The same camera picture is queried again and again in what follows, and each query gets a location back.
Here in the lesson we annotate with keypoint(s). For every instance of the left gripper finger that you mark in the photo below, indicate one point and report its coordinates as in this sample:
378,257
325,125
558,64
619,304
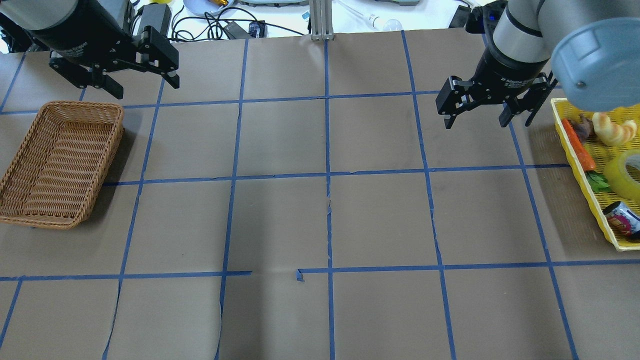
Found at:
158,55
81,77

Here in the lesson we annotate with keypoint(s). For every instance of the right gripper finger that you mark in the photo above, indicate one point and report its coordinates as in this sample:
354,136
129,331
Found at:
532,101
453,99

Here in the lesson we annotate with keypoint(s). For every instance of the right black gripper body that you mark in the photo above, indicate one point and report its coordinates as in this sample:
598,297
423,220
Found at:
505,71

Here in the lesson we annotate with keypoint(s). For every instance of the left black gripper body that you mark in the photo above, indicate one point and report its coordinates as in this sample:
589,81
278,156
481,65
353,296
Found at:
85,31

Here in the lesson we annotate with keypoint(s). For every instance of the yellow tape roll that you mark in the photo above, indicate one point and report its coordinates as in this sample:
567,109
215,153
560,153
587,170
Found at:
619,179

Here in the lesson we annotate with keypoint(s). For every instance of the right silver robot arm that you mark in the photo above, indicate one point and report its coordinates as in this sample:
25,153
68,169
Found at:
588,47

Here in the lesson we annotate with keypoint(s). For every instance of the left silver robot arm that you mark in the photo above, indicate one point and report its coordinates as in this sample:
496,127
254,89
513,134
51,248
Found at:
34,16

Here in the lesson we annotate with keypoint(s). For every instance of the brown toy root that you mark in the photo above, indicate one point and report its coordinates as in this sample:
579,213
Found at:
584,129

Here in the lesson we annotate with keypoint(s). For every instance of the blue plate with brass part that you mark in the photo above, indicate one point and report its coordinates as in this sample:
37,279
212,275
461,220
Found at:
200,7

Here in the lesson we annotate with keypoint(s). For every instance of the toy croissant bread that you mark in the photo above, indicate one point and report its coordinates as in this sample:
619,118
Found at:
610,133

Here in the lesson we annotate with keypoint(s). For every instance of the white light bulb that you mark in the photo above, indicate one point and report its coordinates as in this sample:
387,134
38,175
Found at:
377,22

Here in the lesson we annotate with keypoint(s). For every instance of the brown wicker basket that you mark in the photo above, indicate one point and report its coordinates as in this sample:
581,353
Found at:
59,169

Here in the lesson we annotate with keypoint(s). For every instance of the orange toy carrot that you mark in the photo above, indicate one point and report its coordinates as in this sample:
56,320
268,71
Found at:
597,181

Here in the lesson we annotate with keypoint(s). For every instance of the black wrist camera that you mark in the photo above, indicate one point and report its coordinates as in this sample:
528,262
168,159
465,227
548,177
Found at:
484,19

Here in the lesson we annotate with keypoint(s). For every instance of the aluminium frame post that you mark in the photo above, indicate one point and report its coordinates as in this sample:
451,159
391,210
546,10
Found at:
321,20

